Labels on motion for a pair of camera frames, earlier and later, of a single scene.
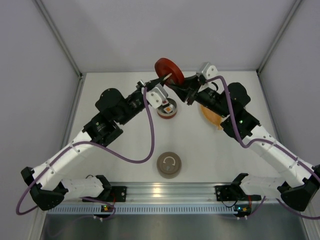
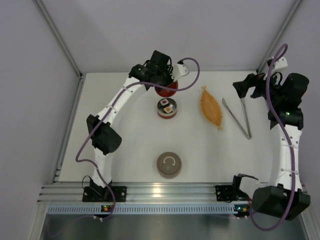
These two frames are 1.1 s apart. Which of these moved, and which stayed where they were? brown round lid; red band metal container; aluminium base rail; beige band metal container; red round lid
Moved: red round lid
Stayed: brown round lid; red band metal container; aluminium base rail; beige band metal container
